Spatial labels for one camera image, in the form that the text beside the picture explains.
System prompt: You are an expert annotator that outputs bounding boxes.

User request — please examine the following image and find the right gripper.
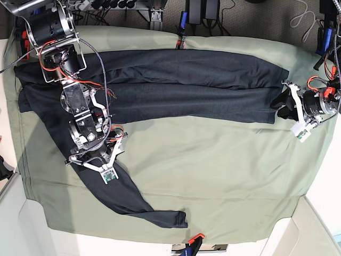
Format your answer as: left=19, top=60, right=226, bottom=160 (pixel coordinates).
left=66, top=124, right=128, bottom=173

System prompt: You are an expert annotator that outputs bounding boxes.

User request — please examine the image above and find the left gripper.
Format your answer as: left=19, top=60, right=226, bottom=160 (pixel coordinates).
left=270, top=78, right=340, bottom=127

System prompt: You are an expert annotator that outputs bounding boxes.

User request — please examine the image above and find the dark navy long-sleeve shirt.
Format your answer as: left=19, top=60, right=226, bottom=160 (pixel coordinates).
left=14, top=50, right=289, bottom=228

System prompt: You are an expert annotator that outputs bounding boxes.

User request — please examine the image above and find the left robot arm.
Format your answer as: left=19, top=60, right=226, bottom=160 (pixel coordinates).
left=270, top=35, right=340, bottom=131

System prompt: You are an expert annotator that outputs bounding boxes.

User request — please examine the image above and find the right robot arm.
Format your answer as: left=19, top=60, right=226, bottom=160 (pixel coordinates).
left=1, top=1, right=127, bottom=183

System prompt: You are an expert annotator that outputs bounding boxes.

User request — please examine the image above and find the blue clamp top right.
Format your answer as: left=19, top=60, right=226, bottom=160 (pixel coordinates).
left=316, top=27, right=336, bottom=56

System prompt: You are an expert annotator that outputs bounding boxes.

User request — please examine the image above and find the blue clamp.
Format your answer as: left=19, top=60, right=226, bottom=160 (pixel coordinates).
left=176, top=11, right=188, bottom=50
left=316, top=27, right=336, bottom=56

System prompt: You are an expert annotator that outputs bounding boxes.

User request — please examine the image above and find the green table cloth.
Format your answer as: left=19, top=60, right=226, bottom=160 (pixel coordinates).
left=3, top=25, right=339, bottom=244

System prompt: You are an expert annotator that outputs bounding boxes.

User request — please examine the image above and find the black object left edge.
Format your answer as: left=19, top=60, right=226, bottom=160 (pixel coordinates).
left=0, top=156, right=13, bottom=181

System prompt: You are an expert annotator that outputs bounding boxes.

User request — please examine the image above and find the blue clamp top centre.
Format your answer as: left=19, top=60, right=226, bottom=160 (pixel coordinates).
left=176, top=11, right=188, bottom=50

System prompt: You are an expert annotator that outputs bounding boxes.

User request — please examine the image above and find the black power adapter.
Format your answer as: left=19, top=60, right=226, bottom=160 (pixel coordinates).
left=186, top=0, right=220, bottom=25

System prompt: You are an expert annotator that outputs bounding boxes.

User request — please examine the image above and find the orange black clamp bottom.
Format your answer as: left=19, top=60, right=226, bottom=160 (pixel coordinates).
left=180, top=233, right=205, bottom=256

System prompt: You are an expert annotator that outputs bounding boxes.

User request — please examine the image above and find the orange clamp left edge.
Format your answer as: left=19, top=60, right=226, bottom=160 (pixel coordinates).
left=14, top=28, right=30, bottom=57

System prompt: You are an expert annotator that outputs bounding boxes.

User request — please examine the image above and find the white power strip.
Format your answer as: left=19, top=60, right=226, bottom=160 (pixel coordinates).
left=67, top=0, right=92, bottom=11

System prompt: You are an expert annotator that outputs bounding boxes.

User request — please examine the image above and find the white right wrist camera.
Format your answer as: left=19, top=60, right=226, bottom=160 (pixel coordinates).
left=100, top=168, right=119, bottom=185

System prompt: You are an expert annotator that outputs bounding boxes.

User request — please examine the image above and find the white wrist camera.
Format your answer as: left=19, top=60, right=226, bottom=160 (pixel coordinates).
left=100, top=168, right=119, bottom=185
left=290, top=122, right=313, bottom=143

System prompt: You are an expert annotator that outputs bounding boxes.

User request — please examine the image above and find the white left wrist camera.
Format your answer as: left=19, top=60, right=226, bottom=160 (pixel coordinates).
left=290, top=122, right=313, bottom=143

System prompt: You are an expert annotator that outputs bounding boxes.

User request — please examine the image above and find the aluminium frame bracket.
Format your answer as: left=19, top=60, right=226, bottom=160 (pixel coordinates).
left=149, top=9, right=164, bottom=31

